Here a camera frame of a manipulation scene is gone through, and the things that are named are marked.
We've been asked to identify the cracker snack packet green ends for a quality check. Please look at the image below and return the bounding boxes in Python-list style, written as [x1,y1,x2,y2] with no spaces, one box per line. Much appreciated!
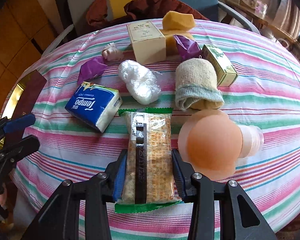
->
[115,107,180,213]

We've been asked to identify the blue Tempo tissue pack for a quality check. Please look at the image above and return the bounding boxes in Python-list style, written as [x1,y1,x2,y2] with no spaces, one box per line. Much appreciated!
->
[65,81,122,133]

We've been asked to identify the beige knit sock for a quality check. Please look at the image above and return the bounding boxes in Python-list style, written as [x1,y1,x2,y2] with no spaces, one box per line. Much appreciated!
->
[175,58,224,111]

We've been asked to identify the clear plastic bundle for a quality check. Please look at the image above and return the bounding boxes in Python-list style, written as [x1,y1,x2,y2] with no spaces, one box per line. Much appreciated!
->
[118,60,164,105]

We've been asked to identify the purple snack packet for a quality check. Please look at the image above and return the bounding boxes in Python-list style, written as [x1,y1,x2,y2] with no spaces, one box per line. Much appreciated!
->
[173,35,202,61]
[77,56,108,85]

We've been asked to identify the green white small box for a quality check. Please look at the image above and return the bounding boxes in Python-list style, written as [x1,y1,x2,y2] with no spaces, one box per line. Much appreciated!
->
[202,44,238,87]

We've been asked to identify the yellow sponge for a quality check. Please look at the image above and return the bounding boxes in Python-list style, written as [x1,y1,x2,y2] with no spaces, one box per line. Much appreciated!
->
[160,29,194,56]
[162,11,196,31]

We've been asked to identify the small pink white scrunchie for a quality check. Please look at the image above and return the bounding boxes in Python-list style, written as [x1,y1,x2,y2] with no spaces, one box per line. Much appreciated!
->
[102,42,124,61]

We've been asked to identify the gold metal tray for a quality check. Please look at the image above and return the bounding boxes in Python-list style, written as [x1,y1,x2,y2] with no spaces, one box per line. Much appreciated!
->
[0,69,48,145]

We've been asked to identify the striped pink green tablecloth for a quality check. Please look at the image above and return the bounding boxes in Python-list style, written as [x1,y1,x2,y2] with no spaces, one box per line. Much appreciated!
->
[11,20,300,231]

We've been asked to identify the wooden side shelf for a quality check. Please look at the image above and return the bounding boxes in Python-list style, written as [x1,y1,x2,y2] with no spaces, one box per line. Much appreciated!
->
[225,0,300,62]

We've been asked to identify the dark red jacket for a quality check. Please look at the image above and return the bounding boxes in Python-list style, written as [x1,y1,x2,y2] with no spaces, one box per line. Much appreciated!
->
[85,0,208,30]

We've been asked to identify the beige curtain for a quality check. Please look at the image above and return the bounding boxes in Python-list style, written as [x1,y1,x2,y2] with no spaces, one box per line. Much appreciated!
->
[267,0,300,40]

